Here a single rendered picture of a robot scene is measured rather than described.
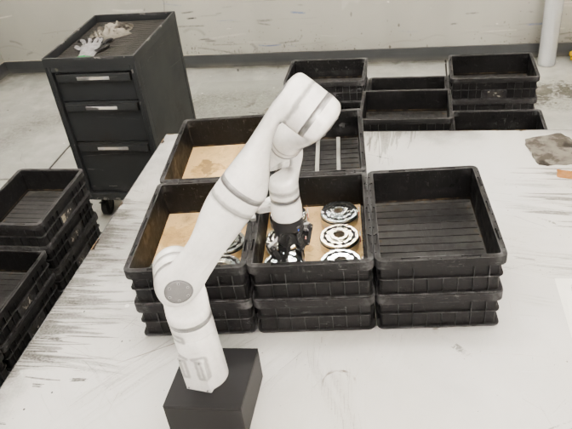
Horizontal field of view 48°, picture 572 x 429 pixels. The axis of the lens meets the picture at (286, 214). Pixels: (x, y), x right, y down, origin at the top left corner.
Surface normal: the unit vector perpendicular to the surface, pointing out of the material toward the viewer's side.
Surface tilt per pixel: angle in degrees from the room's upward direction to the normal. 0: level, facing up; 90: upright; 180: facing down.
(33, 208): 0
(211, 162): 0
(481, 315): 89
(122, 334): 0
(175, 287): 81
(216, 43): 90
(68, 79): 93
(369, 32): 90
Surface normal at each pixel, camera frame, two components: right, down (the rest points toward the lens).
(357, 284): -0.06, 0.57
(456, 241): -0.10, -0.82
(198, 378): -0.34, 0.55
